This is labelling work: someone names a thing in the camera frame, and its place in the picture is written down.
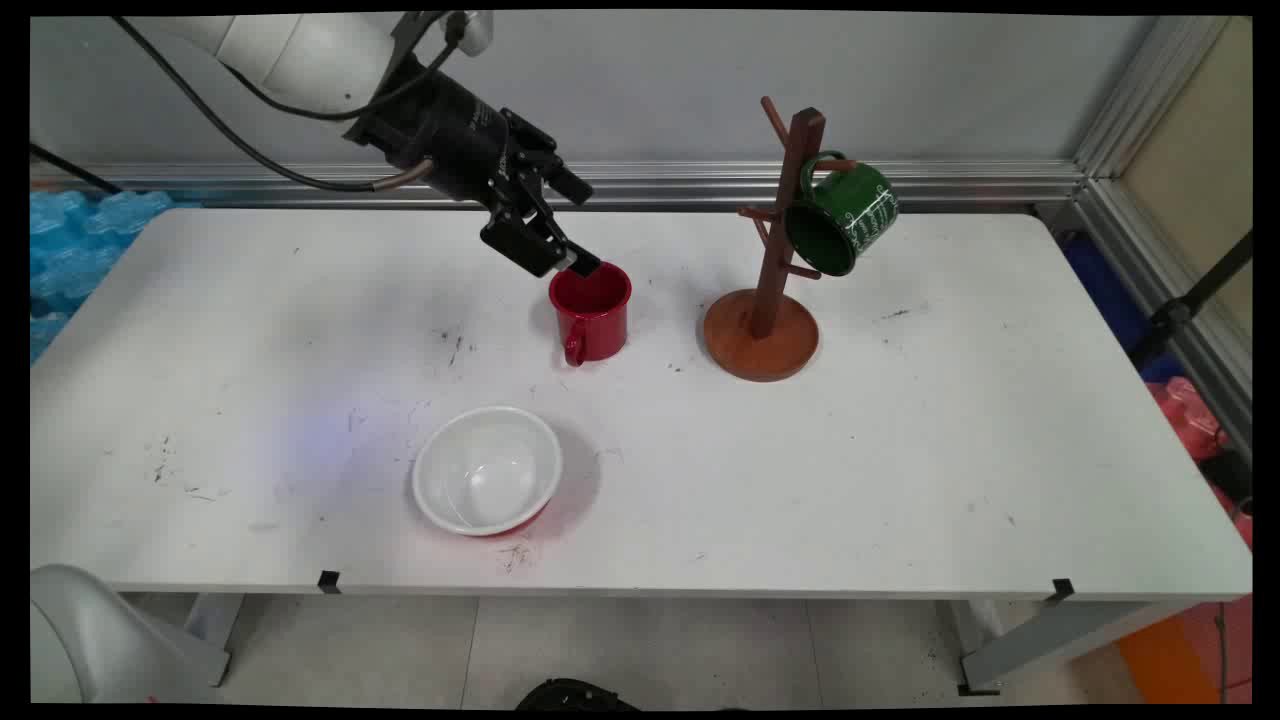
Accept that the black tripod pole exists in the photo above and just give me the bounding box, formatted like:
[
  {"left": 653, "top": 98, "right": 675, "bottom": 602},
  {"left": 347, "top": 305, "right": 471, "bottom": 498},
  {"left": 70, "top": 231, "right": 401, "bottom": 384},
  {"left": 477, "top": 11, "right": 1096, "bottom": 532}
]
[{"left": 1128, "top": 230, "right": 1253, "bottom": 373}]

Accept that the grey metal table leg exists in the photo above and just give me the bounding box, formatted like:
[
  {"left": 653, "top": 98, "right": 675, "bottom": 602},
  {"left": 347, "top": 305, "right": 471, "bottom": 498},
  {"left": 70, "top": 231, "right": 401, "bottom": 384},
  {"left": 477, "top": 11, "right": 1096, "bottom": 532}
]
[
  {"left": 938, "top": 598, "right": 1196, "bottom": 697},
  {"left": 183, "top": 594, "right": 245, "bottom": 688}
]

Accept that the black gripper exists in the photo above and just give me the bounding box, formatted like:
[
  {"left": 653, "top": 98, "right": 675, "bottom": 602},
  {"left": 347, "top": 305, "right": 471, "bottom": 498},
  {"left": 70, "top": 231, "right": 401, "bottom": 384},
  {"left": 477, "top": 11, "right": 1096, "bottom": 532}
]
[{"left": 345, "top": 55, "right": 604, "bottom": 280}]

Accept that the black gripper cable metal plug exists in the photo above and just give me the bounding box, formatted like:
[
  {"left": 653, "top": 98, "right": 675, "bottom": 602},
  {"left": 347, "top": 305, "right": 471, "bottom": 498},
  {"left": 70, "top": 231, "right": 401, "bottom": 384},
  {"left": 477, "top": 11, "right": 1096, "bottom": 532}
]
[{"left": 110, "top": 14, "right": 433, "bottom": 193}]

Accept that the orange plastic crate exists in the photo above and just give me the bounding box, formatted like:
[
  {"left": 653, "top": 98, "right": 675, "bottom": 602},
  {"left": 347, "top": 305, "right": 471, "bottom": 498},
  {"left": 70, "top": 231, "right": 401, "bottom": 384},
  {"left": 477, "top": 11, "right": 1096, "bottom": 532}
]
[{"left": 1113, "top": 594, "right": 1253, "bottom": 705}]

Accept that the red enamel mug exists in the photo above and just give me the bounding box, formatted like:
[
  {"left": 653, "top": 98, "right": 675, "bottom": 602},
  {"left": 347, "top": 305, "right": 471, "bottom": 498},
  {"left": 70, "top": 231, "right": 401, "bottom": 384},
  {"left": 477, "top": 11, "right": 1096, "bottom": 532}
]
[{"left": 548, "top": 261, "right": 633, "bottom": 368}]

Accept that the aluminium frame corner post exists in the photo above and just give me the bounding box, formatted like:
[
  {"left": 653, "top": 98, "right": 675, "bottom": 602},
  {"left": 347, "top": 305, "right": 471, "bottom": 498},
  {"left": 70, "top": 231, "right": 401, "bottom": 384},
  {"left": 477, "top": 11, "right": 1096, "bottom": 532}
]
[{"left": 1072, "top": 15, "right": 1253, "bottom": 456}]

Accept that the thin black background cable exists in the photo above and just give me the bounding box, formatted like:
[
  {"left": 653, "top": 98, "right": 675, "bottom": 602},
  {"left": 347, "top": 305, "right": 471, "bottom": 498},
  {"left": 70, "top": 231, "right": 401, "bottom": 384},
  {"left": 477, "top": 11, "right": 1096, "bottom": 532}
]
[{"left": 30, "top": 143, "right": 123, "bottom": 195}]

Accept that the blue bubble wrap pile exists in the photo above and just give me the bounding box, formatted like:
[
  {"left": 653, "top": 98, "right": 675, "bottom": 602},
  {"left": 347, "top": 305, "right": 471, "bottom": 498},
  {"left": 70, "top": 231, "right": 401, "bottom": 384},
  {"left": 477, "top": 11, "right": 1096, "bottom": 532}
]
[{"left": 30, "top": 190, "right": 191, "bottom": 363}]

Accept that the black object on floor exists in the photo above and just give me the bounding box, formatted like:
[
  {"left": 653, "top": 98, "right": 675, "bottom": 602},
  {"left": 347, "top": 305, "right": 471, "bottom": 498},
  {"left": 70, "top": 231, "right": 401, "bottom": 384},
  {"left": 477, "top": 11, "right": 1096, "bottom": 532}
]
[{"left": 515, "top": 678, "right": 641, "bottom": 711}]

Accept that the white bowl red outside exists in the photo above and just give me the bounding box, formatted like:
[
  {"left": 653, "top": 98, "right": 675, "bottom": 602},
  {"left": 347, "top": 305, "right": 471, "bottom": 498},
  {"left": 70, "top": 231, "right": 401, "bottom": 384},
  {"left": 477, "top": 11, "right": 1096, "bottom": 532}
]
[{"left": 411, "top": 405, "right": 564, "bottom": 538}]

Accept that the horizontal aluminium frame rail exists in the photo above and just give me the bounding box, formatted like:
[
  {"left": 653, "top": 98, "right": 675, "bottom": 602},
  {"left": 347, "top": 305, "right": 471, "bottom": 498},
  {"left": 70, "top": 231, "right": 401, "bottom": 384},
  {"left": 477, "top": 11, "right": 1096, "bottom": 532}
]
[{"left": 30, "top": 158, "right": 1089, "bottom": 211}]

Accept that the white rounded plastic housing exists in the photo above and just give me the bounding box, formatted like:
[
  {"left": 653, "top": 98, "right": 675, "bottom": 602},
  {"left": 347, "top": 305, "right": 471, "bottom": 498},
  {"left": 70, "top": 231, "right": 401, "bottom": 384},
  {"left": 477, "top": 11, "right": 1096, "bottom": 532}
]
[{"left": 30, "top": 563, "right": 231, "bottom": 704}]

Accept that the brown wooden mug tree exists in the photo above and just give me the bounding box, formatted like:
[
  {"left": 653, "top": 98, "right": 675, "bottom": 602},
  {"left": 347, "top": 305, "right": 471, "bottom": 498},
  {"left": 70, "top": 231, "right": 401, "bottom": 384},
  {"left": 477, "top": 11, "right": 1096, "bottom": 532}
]
[{"left": 703, "top": 95, "right": 861, "bottom": 383}]

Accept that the blue plastic bin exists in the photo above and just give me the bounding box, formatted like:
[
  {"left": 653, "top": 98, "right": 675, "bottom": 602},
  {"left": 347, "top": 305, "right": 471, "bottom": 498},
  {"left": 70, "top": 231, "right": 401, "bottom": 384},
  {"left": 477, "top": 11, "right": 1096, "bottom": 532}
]
[{"left": 1058, "top": 232, "right": 1183, "bottom": 383}]

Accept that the red plastic bag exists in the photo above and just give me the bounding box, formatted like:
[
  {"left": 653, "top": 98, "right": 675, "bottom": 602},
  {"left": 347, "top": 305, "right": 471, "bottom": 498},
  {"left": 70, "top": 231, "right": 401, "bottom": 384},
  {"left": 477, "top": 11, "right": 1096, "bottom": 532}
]
[{"left": 1143, "top": 376, "right": 1253, "bottom": 549}]

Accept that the green enamel mug white print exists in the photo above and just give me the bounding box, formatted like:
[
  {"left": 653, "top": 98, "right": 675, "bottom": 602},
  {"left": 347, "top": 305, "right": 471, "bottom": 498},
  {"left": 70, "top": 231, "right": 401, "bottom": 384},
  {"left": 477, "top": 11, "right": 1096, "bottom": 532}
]
[{"left": 783, "top": 150, "right": 899, "bottom": 278}]

